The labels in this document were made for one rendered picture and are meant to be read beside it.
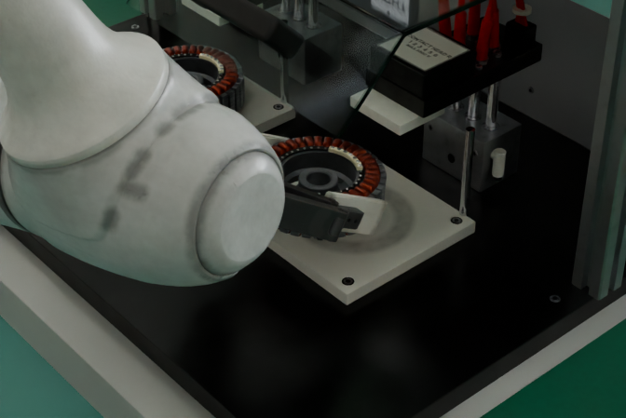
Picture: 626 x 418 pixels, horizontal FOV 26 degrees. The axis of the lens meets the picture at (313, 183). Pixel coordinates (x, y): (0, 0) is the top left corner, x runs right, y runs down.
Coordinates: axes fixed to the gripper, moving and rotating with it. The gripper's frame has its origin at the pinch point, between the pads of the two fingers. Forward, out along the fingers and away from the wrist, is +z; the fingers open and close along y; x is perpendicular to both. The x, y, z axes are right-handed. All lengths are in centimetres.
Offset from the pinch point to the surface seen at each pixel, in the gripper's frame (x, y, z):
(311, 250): -5.6, 1.4, 1.5
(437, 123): 6.7, -2.0, 15.0
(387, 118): 7.1, 1.5, 3.4
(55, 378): -66, -75, 53
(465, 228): 0.6, 7.5, 11.9
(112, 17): -2, -49, 14
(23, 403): -69, -74, 47
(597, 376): -3.5, 24.9, 11.1
